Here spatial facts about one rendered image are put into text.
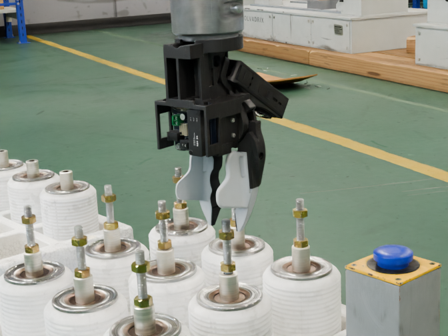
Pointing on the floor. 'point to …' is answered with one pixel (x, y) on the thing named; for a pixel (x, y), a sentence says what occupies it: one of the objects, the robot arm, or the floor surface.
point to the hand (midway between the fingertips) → (229, 215)
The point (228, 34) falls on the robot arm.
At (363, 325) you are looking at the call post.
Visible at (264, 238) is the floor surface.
